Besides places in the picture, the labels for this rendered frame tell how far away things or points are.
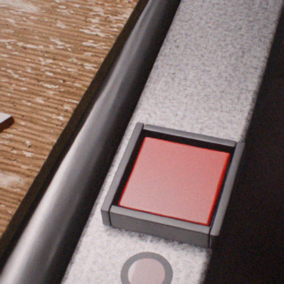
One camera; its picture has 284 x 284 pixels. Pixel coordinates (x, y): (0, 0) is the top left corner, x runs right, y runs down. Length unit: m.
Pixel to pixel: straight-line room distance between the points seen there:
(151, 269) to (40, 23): 0.23
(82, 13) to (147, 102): 0.10
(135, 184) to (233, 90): 0.12
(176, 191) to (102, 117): 0.09
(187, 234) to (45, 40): 0.20
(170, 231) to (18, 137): 0.12
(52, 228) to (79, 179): 0.04
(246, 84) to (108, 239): 0.16
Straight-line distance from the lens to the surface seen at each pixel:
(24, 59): 0.55
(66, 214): 0.48
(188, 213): 0.46
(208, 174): 0.47
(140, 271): 0.45
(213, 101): 0.53
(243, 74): 0.56
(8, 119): 0.50
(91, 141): 0.51
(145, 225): 0.46
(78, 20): 0.58
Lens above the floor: 1.30
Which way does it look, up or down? 49 degrees down
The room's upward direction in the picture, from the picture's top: 5 degrees counter-clockwise
